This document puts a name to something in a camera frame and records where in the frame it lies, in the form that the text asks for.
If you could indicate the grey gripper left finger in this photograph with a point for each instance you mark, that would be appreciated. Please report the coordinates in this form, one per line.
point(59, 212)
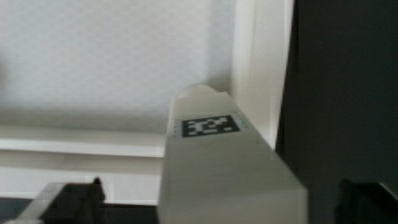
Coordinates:
point(67, 204)

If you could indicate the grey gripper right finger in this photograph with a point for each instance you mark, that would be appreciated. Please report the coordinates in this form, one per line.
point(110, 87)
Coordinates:
point(366, 204)

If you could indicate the white desk leg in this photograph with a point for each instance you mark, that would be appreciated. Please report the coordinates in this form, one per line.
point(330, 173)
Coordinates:
point(227, 183)

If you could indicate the white desk top tray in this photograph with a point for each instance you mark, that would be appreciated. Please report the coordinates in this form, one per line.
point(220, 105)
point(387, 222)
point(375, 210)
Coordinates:
point(99, 58)

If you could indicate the white front fence bar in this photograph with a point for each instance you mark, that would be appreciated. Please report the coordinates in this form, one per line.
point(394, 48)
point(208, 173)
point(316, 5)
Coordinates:
point(30, 169)

